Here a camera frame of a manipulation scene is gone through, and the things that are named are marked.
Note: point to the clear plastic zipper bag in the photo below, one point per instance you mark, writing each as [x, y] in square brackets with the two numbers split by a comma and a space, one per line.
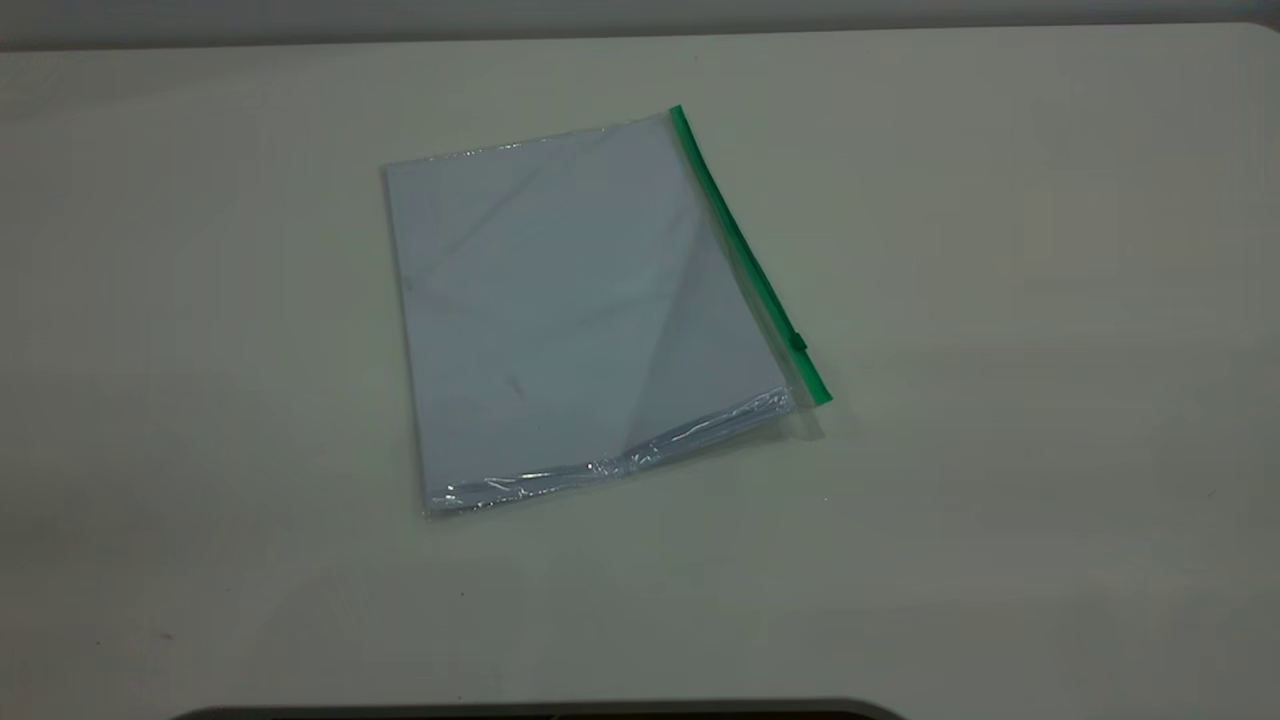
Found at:
[560, 300]

